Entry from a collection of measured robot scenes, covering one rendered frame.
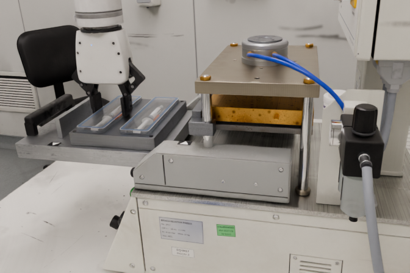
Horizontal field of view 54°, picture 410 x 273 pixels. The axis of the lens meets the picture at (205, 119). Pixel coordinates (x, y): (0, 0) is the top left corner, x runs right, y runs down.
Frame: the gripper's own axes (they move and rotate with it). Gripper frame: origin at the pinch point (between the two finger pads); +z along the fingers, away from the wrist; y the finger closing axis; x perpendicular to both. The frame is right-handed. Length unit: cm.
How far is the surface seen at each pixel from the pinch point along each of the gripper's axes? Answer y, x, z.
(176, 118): 12.6, 2.3, 3.0
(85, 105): -7.2, 2.3, 1.1
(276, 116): 33.2, -10.9, -3.7
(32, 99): -149, 164, 61
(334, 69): 53, 150, 31
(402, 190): 53, -9, 8
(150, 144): 11.7, -9.9, 3.2
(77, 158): -2.3, -10.9, 6.6
